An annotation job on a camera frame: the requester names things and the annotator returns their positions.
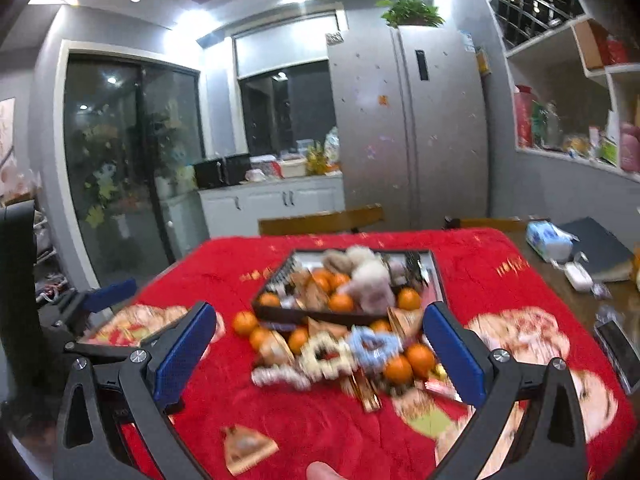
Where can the potted green plant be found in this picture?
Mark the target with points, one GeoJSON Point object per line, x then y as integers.
{"type": "Point", "coordinates": [410, 13]}

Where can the cream knitted scrunchie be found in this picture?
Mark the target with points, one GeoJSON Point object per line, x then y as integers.
{"type": "Point", "coordinates": [325, 358]}

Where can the wooden chair back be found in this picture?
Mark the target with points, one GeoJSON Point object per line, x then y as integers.
{"type": "Point", "coordinates": [347, 221]}

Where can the mandarin orange middle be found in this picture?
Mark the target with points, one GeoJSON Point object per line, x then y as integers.
{"type": "Point", "coordinates": [297, 340]}

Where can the glass sliding door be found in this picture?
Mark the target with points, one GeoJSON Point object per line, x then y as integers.
{"type": "Point", "coordinates": [132, 136]}

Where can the person's right hand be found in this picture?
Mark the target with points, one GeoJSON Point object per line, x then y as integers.
{"type": "Point", "coordinates": [322, 471]}

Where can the black microwave oven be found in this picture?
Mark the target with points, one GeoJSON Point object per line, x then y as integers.
{"type": "Point", "coordinates": [222, 172]}

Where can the black shallow tray box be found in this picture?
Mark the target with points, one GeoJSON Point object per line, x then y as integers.
{"type": "Point", "coordinates": [312, 286]}

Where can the blue tissue pack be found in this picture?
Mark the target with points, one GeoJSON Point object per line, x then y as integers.
{"type": "Point", "coordinates": [549, 242]}

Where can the black smartphone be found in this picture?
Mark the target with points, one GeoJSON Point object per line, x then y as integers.
{"type": "Point", "coordinates": [622, 355]}

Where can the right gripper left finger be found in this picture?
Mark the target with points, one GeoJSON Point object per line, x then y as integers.
{"type": "Point", "coordinates": [108, 386]}

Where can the red bear-print blanket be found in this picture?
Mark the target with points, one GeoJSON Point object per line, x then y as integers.
{"type": "Point", "coordinates": [482, 272]}

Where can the brown snack packet in tray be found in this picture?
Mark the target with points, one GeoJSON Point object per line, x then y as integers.
{"type": "Point", "coordinates": [274, 351]}

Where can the white wall shelf unit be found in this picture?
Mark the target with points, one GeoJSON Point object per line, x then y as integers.
{"type": "Point", "coordinates": [574, 70]}

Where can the large right mandarin orange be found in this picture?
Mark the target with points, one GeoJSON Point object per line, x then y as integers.
{"type": "Point", "coordinates": [421, 359]}

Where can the black notebook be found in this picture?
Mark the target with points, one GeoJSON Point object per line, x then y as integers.
{"type": "Point", "coordinates": [607, 260]}

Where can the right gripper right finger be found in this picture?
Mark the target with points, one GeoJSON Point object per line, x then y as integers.
{"type": "Point", "coordinates": [550, 442]}

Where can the white kitchen cabinet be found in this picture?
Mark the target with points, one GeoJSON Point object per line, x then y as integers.
{"type": "Point", "coordinates": [236, 210]}

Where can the mandarin orange upper right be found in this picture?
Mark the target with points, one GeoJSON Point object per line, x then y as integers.
{"type": "Point", "coordinates": [398, 371]}

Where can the black white coil hair clip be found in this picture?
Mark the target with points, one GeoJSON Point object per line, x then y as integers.
{"type": "Point", "coordinates": [280, 280]}

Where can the brown triangular snack packet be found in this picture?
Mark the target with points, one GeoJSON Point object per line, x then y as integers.
{"type": "Point", "coordinates": [244, 448]}

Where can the white ruffled scrunchie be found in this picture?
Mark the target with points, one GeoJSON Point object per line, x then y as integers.
{"type": "Point", "coordinates": [280, 375]}

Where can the silver double-door refrigerator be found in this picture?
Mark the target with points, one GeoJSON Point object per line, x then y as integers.
{"type": "Point", "coordinates": [411, 119]}

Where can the white charger with cable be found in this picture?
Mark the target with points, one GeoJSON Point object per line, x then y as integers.
{"type": "Point", "coordinates": [578, 277]}

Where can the white fluffy hair claw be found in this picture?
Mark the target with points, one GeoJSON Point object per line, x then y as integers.
{"type": "Point", "coordinates": [370, 278]}

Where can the blue knitted scrunchie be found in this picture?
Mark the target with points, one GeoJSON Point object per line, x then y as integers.
{"type": "Point", "coordinates": [372, 350]}

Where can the orange in tray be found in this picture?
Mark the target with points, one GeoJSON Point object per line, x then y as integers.
{"type": "Point", "coordinates": [341, 303]}
{"type": "Point", "coordinates": [408, 299]}

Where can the mandarin orange left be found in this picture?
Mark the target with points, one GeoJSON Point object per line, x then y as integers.
{"type": "Point", "coordinates": [244, 323]}

